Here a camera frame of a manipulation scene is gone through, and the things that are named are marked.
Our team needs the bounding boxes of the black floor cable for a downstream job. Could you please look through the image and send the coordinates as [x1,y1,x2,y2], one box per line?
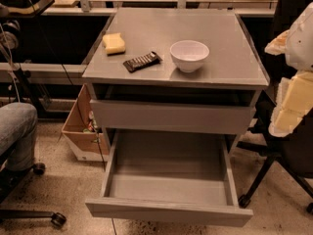
[32,13,118,235]

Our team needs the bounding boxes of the grey drawer cabinet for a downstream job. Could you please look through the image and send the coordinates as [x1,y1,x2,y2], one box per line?
[83,8,269,149]

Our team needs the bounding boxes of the black office chair right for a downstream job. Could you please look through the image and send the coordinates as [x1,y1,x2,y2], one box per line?
[238,0,313,208]

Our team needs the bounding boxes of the grey drawer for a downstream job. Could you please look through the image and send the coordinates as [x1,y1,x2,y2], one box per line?
[89,84,257,136]
[86,130,253,227]

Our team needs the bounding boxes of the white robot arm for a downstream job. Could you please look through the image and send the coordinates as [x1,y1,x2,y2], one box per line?
[265,3,313,137]

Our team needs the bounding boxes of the yellow sponge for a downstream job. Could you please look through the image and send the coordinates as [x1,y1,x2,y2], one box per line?
[103,33,126,55]

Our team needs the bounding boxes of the person leg in jeans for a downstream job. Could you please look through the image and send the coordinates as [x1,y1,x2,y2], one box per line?
[0,102,38,171]

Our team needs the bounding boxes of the black office chair left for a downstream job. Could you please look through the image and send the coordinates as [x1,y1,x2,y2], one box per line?
[0,145,67,229]

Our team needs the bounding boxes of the black office chair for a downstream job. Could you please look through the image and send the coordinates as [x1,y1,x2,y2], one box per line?
[238,0,313,208]
[0,145,67,229]

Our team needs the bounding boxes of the headphones on stand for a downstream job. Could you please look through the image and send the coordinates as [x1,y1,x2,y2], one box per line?
[0,20,21,50]

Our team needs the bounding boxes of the white bowl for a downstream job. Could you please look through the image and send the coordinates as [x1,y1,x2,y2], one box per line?
[170,40,209,72]

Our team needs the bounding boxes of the grey top drawer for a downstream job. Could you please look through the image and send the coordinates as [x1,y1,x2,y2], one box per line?
[89,84,257,136]

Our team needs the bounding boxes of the cardboard box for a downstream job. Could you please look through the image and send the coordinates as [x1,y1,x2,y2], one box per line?
[62,84,109,162]

